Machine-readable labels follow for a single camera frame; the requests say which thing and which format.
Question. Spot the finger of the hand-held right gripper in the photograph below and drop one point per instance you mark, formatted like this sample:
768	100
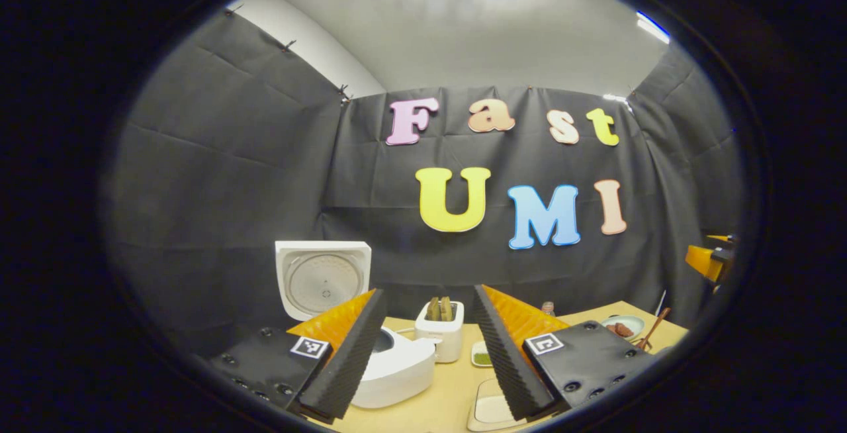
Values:
703	261

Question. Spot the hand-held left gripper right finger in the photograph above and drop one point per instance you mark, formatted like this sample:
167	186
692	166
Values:
508	363

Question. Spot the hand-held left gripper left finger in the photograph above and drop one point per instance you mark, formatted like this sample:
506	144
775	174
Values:
347	360

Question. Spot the white rice cooker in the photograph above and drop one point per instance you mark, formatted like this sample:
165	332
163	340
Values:
397	373

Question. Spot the dark wooden spoon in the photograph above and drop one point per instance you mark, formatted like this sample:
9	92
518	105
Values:
655	327

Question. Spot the white divided bean dish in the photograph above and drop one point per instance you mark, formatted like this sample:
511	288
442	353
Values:
482	355

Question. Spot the clear glass tray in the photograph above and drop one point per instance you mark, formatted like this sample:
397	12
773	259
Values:
486	390

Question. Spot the thin white rod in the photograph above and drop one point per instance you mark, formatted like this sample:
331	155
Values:
661	302

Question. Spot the white toaster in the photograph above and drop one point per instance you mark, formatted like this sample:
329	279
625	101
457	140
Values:
446	340

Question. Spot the clear plastic water bottle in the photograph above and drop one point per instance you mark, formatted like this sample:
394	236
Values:
548	308

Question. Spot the brown toast slice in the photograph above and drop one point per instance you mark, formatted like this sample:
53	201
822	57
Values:
433	309
446	308

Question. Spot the pale green plate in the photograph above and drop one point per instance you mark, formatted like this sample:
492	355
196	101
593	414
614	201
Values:
634	322

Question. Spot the small ceiling light panel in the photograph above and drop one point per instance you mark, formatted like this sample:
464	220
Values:
653	27

